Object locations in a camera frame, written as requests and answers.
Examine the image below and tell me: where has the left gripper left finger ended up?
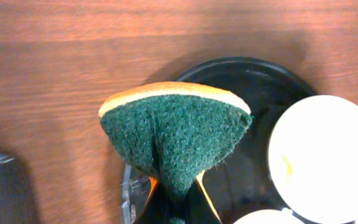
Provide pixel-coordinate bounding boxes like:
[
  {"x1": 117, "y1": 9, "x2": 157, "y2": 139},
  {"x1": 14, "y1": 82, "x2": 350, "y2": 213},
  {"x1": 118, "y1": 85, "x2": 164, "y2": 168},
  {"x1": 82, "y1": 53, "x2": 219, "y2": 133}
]
[{"x1": 134, "y1": 182, "x2": 174, "y2": 224}]

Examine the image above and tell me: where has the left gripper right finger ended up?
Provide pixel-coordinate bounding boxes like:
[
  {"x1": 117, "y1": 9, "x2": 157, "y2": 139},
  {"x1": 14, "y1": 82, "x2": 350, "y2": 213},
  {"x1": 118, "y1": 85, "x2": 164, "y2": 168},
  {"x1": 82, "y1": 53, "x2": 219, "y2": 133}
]
[{"x1": 184, "y1": 180, "x2": 221, "y2": 224}]

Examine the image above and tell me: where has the green orange sponge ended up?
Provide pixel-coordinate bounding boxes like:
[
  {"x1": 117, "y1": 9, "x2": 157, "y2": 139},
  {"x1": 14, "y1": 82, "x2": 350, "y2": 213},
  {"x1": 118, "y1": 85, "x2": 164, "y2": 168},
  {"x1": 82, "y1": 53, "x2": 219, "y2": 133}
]
[{"x1": 98, "y1": 82, "x2": 252, "y2": 223}]

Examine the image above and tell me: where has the white plate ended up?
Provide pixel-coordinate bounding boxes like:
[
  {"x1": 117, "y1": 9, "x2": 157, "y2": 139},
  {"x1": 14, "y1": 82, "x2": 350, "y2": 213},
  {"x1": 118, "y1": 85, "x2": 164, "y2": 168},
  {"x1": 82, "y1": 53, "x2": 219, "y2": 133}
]
[
  {"x1": 233, "y1": 209, "x2": 304, "y2": 224},
  {"x1": 268, "y1": 95, "x2": 358, "y2": 223}
]

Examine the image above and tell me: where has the round black tray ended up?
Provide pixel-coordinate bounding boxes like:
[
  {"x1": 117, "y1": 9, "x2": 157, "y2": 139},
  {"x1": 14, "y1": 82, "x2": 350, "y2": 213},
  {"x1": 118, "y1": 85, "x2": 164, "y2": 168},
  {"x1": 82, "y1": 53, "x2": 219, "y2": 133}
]
[{"x1": 121, "y1": 56, "x2": 318, "y2": 224}]

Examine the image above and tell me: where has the black rectangular tray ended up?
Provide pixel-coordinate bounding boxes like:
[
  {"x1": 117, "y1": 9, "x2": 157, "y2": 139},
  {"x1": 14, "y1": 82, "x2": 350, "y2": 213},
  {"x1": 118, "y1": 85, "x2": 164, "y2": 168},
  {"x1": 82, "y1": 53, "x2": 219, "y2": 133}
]
[{"x1": 0, "y1": 153, "x2": 40, "y2": 224}]

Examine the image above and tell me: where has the white plate front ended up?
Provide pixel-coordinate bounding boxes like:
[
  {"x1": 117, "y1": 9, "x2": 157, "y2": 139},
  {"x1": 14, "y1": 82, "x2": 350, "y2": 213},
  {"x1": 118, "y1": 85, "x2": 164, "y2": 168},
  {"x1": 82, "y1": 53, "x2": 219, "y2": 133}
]
[{"x1": 233, "y1": 209, "x2": 304, "y2": 224}]

